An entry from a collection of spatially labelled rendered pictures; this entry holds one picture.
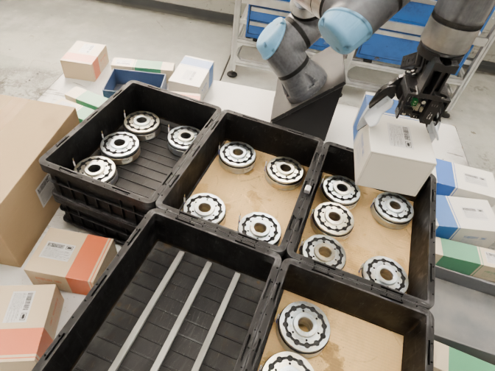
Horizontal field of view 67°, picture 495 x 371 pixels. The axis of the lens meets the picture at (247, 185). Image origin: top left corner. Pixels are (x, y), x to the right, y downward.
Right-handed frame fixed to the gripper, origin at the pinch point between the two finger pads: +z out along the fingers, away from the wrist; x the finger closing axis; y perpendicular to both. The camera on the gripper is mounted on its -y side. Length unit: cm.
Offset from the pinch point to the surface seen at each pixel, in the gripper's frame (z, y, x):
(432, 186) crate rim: 18.5, -7.4, 18.1
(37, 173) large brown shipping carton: 25, 8, -79
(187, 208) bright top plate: 25.4, 9.6, -40.4
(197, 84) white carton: 33, -53, -55
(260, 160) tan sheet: 28.5, -15.4, -25.9
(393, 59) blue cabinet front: 77, -195, 49
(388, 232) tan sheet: 28.4, 2.1, 9.9
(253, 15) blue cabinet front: 65, -195, -53
